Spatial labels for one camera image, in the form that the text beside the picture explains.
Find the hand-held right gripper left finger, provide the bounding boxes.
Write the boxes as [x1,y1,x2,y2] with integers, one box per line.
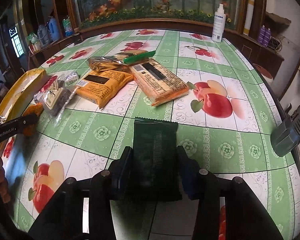
[27,146,134,240]

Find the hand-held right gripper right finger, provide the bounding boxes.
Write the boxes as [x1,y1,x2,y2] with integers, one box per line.
[176,145,284,240]

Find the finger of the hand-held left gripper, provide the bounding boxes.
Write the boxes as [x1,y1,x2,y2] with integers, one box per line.
[0,112,40,147]

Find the dark green snack packet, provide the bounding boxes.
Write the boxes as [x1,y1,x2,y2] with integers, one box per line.
[133,117,183,200]

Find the yellow cardboard tray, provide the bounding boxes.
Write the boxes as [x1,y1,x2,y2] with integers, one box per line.
[0,69,50,155]

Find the clear packet of dark snacks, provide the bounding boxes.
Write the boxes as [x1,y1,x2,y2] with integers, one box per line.
[39,79,77,128]

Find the large orange snack packet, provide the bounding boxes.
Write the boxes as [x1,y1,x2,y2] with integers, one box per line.
[75,69,134,109]

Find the long beige cracker package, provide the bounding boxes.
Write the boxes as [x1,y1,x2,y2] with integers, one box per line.
[129,58,190,107]

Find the person's left hand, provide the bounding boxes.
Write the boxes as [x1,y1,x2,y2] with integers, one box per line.
[0,155,9,205]

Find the small orange snack packet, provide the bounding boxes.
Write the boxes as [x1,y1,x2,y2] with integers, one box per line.
[22,102,44,137]

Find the fruit print tablecloth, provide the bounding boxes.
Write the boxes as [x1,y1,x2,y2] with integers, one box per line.
[0,29,300,240]

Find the small white green packet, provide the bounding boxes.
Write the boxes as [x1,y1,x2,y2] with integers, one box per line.
[64,71,80,85]

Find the barred window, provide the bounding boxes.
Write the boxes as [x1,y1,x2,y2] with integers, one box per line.
[9,25,25,58]

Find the green white bag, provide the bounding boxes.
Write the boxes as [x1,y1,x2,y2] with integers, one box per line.
[27,32,39,45]

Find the grey blue thermos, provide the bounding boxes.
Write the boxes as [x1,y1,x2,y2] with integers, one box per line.
[37,24,50,44]

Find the grey metal motor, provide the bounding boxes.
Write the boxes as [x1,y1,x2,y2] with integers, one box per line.
[270,97,300,157]

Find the shiny foil snack packet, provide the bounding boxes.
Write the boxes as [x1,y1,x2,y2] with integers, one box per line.
[87,56,129,72]

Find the beige green-edged biscuit packet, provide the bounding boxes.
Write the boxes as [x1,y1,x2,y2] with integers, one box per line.
[114,50,156,64]

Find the red lidded white bucket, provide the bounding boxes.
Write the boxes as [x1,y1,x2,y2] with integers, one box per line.
[252,64,275,85]

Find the brown wooden cabinet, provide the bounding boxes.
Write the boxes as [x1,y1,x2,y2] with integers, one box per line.
[22,0,285,67]

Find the white spray bottle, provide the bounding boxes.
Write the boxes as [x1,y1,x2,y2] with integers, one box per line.
[211,3,227,43]

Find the glass flower display case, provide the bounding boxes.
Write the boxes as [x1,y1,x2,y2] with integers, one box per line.
[65,0,248,34]

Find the white yellow striped roll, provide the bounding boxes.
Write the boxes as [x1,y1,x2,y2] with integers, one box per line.
[242,0,255,35]

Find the tangled wires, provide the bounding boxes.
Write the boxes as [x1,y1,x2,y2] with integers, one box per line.
[270,36,283,53]

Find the brown wall shelf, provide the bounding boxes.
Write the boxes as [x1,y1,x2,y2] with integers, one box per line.
[265,11,284,27]

